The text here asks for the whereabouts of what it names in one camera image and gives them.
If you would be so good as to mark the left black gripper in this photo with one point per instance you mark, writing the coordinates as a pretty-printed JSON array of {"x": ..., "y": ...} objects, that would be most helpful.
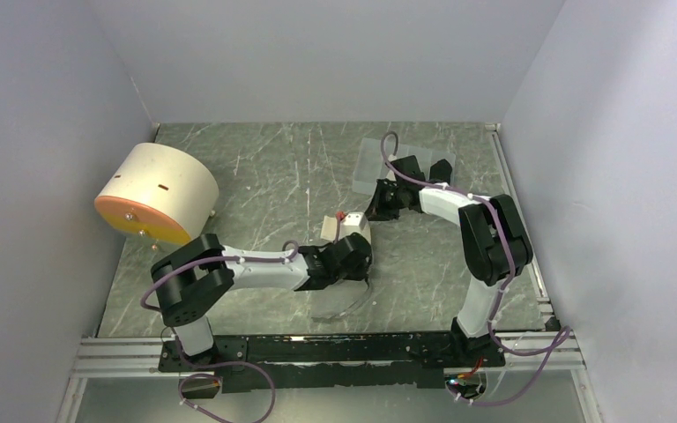
[{"x": 360, "y": 272}]

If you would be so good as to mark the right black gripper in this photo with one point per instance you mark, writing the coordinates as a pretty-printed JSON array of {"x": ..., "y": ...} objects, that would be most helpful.
[{"x": 375, "y": 211}]

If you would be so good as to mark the grey underwear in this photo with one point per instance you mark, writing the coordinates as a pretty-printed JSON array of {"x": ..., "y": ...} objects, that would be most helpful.
[{"x": 338, "y": 301}]

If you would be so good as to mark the black striped underwear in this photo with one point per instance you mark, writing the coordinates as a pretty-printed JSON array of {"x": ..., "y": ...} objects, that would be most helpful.
[{"x": 440, "y": 172}]

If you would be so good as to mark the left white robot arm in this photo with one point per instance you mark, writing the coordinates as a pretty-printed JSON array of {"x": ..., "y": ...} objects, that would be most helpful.
[{"x": 189, "y": 281}]

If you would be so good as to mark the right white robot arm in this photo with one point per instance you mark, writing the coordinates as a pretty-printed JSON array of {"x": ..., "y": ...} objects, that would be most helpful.
[{"x": 495, "y": 243}]

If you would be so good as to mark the clear plastic organizer box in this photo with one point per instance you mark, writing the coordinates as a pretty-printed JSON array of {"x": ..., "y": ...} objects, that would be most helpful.
[{"x": 369, "y": 165}]

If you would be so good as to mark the cream cylindrical drum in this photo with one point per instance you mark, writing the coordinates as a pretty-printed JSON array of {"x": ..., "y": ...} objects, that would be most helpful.
[{"x": 159, "y": 193}]

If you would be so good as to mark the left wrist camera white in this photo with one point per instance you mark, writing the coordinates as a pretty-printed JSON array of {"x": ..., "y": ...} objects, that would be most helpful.
[{"x": 352, "y": 221}]

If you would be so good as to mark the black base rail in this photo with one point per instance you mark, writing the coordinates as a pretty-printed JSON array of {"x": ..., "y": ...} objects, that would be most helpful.
[{"x": 423, "y": 359}]

